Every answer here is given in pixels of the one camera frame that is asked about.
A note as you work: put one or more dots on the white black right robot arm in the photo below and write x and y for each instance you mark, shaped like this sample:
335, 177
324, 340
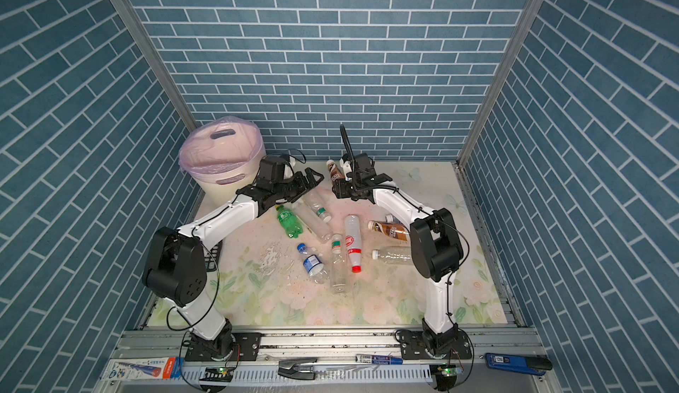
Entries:
436, 248

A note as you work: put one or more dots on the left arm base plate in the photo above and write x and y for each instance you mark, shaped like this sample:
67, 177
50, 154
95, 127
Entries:
230, 346

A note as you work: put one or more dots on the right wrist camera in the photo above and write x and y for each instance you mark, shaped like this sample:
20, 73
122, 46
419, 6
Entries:
347, 166

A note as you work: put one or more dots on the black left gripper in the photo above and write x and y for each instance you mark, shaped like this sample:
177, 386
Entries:
303, 186

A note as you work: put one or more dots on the clear bottle blue cap label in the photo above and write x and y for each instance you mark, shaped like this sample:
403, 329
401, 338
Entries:
312, 263

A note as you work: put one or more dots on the white bottle red cap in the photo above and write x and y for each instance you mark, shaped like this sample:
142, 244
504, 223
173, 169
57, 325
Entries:
353, 242

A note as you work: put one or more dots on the green soda bottle yellow cap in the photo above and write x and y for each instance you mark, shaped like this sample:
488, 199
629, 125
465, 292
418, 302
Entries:
289, 222

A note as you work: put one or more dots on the black calculator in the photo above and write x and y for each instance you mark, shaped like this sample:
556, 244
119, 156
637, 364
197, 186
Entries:
212, 257

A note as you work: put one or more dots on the white red blue box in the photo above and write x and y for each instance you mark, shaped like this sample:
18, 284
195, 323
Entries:
143, 369

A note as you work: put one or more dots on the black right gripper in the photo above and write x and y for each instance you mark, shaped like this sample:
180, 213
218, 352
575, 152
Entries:
340, 191

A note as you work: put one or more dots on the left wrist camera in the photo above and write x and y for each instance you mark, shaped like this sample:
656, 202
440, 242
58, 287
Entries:
274, 169

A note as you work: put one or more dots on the white slotted cable duct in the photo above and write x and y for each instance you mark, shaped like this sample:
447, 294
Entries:
267, 376

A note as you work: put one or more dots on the cream bin with pink liner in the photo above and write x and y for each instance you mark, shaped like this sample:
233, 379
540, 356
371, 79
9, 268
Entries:
223, 156

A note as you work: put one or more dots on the brown coffee bottle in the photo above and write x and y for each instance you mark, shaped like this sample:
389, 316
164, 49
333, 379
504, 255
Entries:
335, 171
393, 230

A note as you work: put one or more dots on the black pliers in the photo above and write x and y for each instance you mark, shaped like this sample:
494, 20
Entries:
300, 369

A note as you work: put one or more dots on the blue black hand tool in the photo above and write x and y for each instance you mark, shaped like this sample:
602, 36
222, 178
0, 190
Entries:
536, 366

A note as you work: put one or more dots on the brown coffee bottle back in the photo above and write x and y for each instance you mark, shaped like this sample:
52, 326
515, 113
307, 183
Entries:
335, 171

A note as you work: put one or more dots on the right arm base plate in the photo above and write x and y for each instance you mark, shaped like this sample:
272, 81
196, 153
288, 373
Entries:
452, 344

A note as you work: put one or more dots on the clear bottle green white cap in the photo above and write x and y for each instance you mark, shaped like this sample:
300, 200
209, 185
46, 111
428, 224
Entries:
339, 272

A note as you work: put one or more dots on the long clear plastic bottle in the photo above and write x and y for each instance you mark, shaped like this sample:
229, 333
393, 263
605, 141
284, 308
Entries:
316, 225

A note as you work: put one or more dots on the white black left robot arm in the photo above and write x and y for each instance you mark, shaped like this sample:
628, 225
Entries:
175, 267

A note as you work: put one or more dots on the brown coffee bottle right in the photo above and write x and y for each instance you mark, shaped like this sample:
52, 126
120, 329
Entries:
393, 230

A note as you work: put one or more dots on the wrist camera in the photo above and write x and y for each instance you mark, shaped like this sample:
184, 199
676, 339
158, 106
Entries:
347, 166
274, 169

